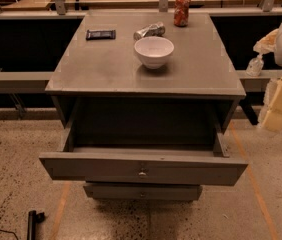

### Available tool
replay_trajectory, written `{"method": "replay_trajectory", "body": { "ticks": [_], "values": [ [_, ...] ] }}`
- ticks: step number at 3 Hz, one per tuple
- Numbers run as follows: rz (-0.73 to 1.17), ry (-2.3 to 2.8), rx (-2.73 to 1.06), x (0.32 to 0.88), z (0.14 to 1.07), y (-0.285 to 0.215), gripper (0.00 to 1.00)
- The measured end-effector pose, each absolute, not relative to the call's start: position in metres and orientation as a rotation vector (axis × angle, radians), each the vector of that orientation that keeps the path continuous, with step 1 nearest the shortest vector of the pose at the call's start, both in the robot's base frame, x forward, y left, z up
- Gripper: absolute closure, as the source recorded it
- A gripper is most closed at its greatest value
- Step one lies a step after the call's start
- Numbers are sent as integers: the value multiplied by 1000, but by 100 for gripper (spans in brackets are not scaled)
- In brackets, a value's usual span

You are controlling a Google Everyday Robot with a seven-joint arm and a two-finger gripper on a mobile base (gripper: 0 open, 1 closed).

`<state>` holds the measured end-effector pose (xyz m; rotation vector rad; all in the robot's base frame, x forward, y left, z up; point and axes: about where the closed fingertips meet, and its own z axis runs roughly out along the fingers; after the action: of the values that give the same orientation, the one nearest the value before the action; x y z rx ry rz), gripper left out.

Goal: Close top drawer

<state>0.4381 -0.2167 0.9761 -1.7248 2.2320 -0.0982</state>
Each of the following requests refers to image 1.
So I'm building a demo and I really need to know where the grey wooden drawer cabinet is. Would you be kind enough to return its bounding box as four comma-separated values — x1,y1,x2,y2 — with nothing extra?
46,11,245,146

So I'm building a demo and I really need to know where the black floor post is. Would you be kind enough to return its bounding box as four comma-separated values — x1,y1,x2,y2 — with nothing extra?
27,210,45,240

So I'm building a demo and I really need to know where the white ceramic bowl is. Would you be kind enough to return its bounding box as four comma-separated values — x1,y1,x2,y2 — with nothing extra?
134,36,174,69

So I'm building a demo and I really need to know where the grey bottom drawer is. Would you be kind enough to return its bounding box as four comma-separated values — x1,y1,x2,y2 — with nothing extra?
84,183,202,201

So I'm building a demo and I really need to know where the grey top drawer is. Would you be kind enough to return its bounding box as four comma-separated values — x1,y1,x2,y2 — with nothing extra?
40,121,247,186

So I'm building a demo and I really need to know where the metal railing frame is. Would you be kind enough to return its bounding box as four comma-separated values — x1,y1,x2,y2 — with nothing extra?
0,0,282,118

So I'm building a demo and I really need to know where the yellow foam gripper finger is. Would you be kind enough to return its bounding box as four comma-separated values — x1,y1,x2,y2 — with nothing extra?
258,77,282,132

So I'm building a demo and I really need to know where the crushed silver can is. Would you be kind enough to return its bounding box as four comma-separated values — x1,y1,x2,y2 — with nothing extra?
133,22,165,41

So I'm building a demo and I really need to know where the orange soda can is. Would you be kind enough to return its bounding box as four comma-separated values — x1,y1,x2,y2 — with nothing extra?
174,0,191,27

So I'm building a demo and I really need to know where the grey drawer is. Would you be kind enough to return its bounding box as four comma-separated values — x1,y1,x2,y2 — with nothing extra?
84,183,202,201
40,121,247,186

